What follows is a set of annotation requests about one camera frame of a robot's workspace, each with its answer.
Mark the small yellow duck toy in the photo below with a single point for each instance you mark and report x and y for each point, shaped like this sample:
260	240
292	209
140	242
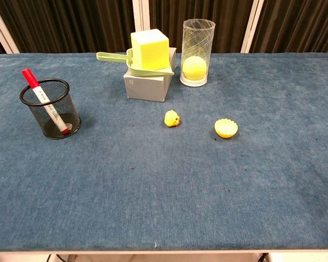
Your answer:
170	118

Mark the blue table cloth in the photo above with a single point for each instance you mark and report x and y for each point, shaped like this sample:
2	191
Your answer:
164	163

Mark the grey cardboard box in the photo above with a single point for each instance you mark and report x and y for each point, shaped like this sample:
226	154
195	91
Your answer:
146	87

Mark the yellow scalloped eggshell cup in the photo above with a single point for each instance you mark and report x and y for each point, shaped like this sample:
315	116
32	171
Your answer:
225	128

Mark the light green plastic dustpan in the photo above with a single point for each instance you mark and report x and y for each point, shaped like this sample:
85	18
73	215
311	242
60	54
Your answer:
136	69

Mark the yellow tennis ball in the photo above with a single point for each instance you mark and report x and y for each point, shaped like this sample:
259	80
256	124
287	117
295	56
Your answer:
194	68

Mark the yellow-green foam cube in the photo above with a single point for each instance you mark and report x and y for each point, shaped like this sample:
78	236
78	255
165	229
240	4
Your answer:
150	50

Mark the clear plastic cylinder container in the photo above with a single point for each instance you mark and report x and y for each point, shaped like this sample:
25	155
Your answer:
198	41

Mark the black mesh pen holder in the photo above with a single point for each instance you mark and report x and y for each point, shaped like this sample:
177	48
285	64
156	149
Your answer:
54	120

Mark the red capped white marker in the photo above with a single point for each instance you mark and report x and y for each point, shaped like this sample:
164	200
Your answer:
42	97

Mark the dark pleated curtain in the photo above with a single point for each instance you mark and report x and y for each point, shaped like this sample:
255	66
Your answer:
71	26

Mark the white partition frame post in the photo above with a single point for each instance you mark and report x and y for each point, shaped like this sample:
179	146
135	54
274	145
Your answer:
2	27
252	26
141	15

